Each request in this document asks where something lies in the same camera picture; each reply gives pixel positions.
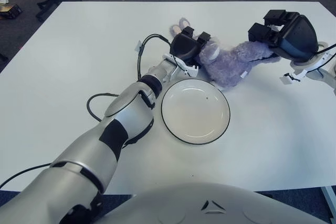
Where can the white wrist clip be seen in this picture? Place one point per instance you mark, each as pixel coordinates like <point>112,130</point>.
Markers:
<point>189,69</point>
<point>290,78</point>

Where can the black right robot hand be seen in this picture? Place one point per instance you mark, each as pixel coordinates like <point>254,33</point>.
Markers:
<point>296,39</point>

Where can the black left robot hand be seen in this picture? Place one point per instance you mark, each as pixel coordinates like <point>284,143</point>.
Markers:
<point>185,47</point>

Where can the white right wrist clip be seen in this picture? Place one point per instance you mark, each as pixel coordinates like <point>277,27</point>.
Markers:
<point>290,78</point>

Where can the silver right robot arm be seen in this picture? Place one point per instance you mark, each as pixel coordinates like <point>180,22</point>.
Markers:
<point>320,70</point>

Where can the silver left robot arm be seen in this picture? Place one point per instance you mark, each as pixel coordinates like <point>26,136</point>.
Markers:
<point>105,129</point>

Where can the yellow black box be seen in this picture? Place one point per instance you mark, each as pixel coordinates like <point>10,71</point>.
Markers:
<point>10,11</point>

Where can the silver robot torso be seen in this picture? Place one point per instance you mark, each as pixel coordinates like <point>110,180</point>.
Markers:
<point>210,208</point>

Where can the white plate black rim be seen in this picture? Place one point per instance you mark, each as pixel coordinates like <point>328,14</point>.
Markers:
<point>195,112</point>

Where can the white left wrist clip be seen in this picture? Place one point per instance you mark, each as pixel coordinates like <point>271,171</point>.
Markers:
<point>189,69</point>

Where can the small white floor object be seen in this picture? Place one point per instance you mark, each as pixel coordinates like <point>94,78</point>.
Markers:
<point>4,0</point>

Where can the grey metal table leg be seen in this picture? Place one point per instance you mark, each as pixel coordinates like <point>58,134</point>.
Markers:
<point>330,195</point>

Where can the purple plush rabbit doll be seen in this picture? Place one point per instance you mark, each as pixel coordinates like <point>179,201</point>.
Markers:
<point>228,61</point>

